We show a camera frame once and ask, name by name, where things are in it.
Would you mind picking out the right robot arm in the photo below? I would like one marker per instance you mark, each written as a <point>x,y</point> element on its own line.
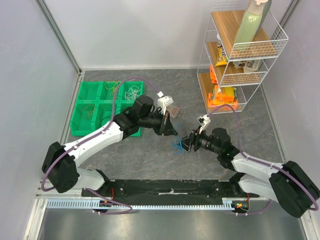
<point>284,183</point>

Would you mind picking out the white wire shelf rack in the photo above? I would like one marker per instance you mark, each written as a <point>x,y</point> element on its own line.
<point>226,16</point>

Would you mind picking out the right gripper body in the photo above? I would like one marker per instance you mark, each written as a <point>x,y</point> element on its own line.
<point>194,142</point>

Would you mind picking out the grey slotted cable duct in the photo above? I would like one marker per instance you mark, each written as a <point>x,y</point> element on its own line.
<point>99,205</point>

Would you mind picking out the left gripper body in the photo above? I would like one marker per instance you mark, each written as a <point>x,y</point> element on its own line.
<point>163,120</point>

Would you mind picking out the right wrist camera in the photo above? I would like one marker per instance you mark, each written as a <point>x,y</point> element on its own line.
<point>203,121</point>

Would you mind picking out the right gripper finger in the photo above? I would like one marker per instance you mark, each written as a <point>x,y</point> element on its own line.
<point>187,146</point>
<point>187,140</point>

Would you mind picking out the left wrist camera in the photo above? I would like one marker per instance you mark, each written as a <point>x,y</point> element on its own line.
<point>163,102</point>

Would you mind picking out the green compartment tray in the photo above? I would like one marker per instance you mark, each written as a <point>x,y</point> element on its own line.
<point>94,104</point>

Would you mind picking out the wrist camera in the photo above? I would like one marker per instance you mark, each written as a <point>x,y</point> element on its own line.
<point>203,121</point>
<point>163,102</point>

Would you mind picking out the orange snack box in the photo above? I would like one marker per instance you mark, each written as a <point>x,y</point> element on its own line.
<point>213,100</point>

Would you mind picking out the white snack package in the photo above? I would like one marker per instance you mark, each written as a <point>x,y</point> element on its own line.
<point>248,66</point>

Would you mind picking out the yellow snack bag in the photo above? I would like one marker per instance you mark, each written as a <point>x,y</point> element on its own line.
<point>222,59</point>

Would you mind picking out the green spray bottle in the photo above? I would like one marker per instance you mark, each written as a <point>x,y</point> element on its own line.
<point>251,24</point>

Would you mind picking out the yellow snack pack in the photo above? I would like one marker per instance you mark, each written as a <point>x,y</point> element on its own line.
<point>227,94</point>

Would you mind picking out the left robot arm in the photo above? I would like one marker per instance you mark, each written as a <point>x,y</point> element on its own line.
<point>62,163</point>

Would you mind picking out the small grey red box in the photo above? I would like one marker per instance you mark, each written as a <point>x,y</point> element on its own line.
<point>173,110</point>

